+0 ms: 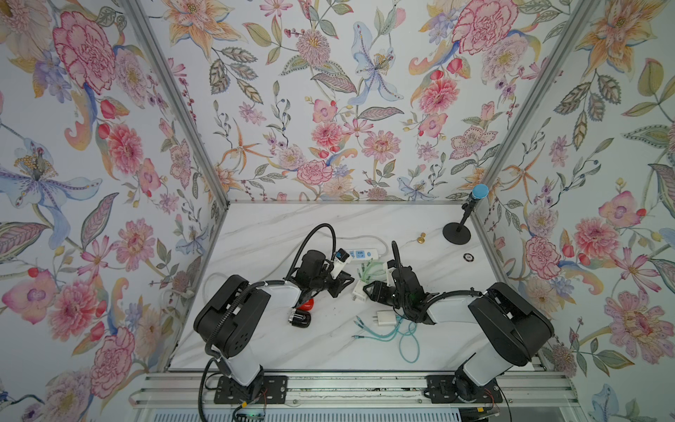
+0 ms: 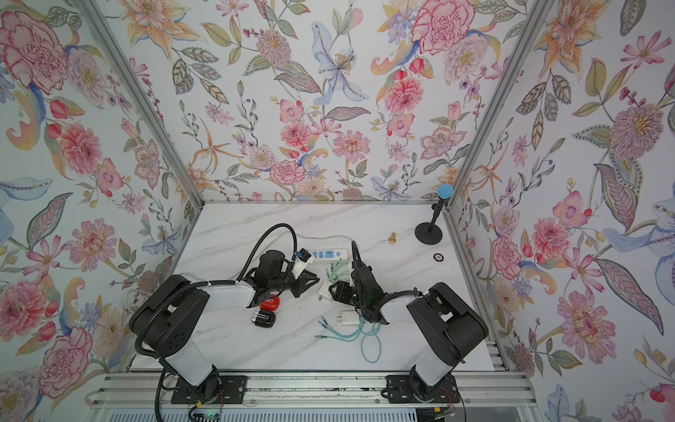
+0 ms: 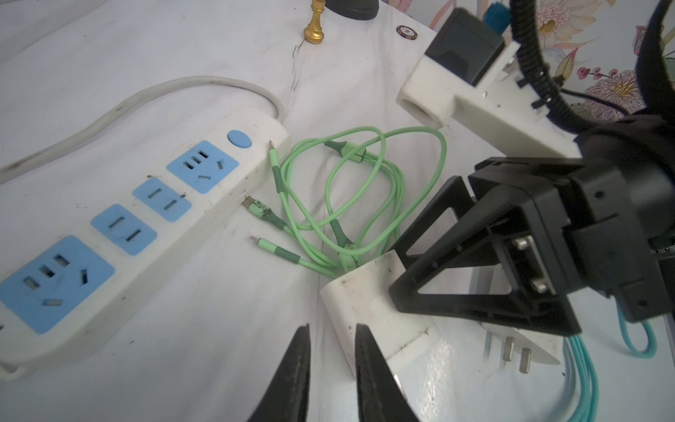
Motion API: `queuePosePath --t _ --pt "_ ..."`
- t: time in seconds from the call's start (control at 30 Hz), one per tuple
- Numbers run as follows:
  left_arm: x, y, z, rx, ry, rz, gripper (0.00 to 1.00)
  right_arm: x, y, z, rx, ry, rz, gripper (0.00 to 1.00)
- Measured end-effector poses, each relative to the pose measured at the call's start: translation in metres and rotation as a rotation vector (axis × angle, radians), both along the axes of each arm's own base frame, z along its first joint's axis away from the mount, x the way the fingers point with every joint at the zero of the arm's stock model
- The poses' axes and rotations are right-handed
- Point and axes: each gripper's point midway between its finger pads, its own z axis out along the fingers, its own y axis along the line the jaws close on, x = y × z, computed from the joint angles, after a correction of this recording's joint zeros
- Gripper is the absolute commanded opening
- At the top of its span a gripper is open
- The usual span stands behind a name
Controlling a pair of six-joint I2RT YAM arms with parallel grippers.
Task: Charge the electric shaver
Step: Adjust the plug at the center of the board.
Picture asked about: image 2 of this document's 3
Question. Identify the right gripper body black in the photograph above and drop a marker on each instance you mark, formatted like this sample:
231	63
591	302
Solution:
350	294

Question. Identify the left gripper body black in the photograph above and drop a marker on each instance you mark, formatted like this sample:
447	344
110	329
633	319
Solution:
284	281

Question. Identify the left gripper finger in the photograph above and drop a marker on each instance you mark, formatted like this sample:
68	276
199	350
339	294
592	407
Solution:
298	290
307	278

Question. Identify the white power strip blue sockets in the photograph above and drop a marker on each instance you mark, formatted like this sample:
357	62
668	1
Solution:
330	255

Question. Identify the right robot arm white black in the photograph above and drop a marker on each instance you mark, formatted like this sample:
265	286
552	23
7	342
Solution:
451	328

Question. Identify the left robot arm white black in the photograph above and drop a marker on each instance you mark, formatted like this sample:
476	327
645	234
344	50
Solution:
165	323

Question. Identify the blue microphone on black stand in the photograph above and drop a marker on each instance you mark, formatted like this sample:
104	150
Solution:
429	232

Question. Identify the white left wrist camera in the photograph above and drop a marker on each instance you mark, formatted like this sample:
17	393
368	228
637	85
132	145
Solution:
302	259

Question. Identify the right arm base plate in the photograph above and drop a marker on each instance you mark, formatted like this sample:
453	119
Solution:
411	390

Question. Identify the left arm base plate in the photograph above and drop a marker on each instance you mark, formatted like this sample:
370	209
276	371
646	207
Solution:
221	389

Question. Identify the aluminium rail front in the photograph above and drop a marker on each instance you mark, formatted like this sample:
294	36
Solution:
267	390

